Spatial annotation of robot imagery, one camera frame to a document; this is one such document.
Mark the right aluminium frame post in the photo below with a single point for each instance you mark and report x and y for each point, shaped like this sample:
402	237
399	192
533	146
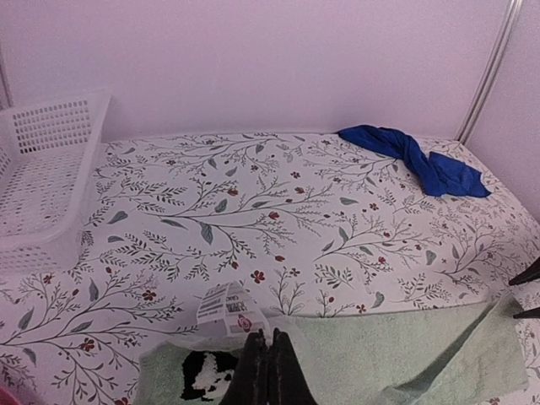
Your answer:
491	70

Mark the white towel label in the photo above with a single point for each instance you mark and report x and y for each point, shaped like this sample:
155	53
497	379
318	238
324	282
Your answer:
228	310

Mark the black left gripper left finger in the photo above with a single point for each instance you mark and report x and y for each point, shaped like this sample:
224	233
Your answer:
249	383

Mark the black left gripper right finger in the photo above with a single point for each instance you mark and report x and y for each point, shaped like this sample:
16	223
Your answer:
286	384

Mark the light green towel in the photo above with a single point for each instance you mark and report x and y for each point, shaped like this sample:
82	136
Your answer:
459	355

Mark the white plastic basket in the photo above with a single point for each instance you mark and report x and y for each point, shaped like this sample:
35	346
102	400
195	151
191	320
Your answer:
48	153

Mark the blue towel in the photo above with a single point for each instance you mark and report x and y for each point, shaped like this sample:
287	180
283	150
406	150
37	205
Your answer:
438	174

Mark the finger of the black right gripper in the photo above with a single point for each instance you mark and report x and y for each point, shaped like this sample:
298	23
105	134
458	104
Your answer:
529	275
528	314

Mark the pink plate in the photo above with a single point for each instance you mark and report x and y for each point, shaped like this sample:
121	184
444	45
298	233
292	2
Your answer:
7	397

